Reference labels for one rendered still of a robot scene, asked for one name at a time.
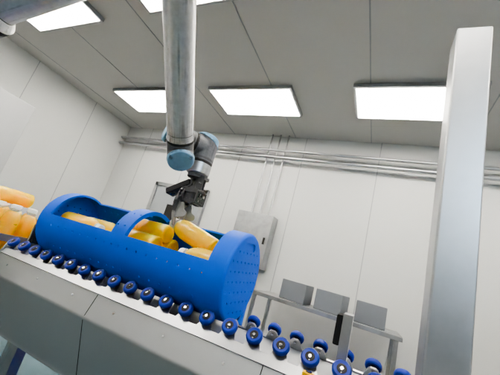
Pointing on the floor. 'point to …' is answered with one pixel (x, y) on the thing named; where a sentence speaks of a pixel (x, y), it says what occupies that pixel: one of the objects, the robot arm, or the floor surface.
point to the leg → (12, 361)
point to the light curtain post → (457, 211)
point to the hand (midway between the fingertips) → (175, 222)
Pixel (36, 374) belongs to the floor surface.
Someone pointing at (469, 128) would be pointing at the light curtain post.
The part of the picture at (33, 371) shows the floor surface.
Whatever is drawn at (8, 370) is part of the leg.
